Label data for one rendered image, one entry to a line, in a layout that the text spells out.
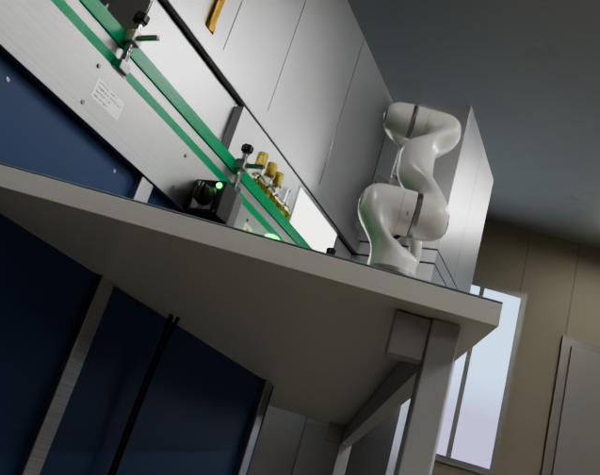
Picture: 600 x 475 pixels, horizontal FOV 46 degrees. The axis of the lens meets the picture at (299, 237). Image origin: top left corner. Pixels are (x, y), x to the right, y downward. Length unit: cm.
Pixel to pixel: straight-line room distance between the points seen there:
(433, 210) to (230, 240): 92
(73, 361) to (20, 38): 55
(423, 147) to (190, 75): 67
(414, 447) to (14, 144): 76
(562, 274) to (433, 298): 510
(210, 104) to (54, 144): 92
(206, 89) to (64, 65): 90
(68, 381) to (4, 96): 50
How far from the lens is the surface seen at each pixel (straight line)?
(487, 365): 564
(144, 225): 99
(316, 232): 273
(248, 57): 230
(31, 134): 124
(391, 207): 178
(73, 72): 127
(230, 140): 217
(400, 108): 211
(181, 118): 153
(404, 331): 99
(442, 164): 325
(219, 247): 96
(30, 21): 122
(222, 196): 149
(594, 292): 609
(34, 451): 133
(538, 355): 579
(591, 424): 580
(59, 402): 134
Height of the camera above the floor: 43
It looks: 20 degrees up
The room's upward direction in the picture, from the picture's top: 17 degrees clockwise
